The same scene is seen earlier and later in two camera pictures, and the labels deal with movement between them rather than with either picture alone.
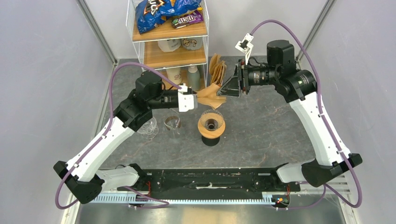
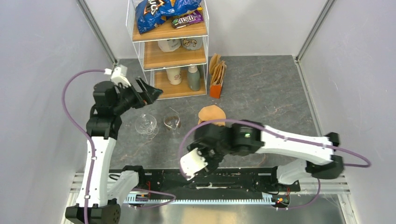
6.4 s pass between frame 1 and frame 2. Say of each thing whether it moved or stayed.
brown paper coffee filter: moved
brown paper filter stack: stayed
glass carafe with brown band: stayed
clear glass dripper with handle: stayed
